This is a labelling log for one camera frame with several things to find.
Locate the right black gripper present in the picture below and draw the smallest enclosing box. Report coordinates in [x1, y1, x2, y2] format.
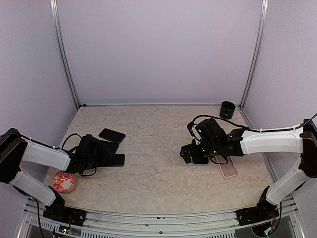
[180, 141, 221, 163]

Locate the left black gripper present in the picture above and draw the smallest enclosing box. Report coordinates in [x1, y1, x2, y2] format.
[85, 145, 112, 170]

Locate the purple smartphone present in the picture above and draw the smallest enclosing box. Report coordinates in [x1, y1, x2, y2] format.
[109, 154, 125, 167]

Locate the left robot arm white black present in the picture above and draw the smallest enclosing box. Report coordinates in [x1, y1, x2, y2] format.
[0, 128, 111, 221]

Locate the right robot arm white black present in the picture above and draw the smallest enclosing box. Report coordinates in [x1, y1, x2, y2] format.
[180, 117, 317, 220]

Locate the pink phone case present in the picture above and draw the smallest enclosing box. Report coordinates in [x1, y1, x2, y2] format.
[215, 156, 239, 179]

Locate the black smartphone near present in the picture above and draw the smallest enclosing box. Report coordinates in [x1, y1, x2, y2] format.
[103, 141, 119, 154]

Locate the black smartphone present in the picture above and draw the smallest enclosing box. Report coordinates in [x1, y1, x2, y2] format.
[103, 141, 119, 154]
[98, 128, 126, 144]

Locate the black smartphone far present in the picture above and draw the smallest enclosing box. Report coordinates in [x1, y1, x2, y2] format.
[98, 128, 126, 144]

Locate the red white patterned dish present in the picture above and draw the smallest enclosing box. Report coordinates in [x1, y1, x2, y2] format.
[52, 171, 76, 193]

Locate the dark green cup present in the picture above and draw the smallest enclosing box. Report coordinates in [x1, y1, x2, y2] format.
[219, 101, 236, 120]

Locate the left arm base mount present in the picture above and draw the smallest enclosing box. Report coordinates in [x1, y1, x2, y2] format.
[43, 207, 87, 227]

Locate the front aluminium rail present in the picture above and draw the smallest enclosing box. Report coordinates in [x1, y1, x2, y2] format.
[15, 197, 307, 238]

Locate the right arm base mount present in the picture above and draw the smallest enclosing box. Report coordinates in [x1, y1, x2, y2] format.
[236, 206, 279, 226]

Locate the left aluminium frame post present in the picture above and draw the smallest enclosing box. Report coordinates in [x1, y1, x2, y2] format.
[50, 0, 81, 110]

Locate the aluminium frame post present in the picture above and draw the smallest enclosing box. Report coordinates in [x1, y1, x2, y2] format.
[50, 0, 81, 110]
[239, 0, 269, 111]

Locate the right aluminium frame post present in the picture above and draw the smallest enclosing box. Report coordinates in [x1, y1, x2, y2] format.
[239, 0, 269, 111]

